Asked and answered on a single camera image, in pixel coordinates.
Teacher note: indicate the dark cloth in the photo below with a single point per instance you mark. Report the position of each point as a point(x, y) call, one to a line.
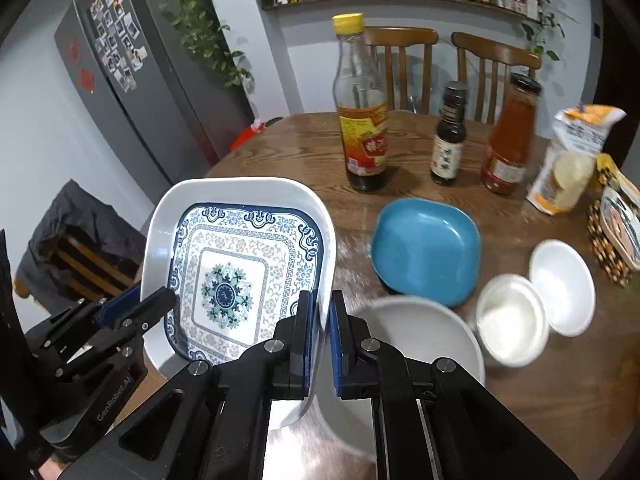
point(85, 220)

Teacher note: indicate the group of fridge photo magnets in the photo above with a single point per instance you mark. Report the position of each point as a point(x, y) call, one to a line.
point(117, 30)

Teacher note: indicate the grey round bowl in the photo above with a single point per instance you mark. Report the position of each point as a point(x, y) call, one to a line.
point(425, 330)

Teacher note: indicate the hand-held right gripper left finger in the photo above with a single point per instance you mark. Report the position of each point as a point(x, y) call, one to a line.
point(307, 345)

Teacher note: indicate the yellow cap soy sauce bottle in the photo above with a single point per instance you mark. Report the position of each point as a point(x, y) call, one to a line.
point(362, 150)

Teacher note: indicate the red sauce glass bottle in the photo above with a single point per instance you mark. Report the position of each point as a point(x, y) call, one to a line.
point(507, 155)

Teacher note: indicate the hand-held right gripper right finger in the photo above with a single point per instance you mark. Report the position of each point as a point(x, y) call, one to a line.
point(339, 350)

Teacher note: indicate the packaged snack bags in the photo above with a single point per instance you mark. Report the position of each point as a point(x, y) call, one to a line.
point(607, 255)

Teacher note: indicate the wooden slatted chair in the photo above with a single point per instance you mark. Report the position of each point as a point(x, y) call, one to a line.
point(80, 265)

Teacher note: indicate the small dark glass bottle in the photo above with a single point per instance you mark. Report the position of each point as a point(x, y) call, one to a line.
point(448, 150)

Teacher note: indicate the yellow snack packet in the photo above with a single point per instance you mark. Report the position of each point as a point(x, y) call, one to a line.
point(610, 170)

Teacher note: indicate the orange white food bag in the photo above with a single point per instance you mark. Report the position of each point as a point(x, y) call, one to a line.
point(570, 160)

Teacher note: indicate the grey refrigerator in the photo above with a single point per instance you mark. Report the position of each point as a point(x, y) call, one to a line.
point(165, 110)

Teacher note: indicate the green trailing plant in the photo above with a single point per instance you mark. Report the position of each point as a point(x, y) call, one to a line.
point(200, 25)

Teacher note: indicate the wooden dining chair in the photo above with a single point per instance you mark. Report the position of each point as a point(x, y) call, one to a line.
point(495, 50)
point(400, 37)

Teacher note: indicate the small leafy vine plant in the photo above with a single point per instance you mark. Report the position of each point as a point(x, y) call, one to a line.
point(542, 35)

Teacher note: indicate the red bag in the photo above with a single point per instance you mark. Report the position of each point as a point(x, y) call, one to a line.
point(250, 135)

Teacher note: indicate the small white saucer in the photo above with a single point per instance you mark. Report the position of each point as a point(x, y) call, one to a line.
point(565, 285)

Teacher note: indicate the small white bowl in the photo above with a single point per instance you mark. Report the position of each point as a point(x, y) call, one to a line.
point(510, 320)

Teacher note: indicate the white blue patterned square plate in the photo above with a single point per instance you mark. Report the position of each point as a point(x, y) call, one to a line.
point(225, 260)

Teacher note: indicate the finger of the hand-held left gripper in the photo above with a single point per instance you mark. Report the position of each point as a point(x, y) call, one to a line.
point(150, 307)
point(122, 302)

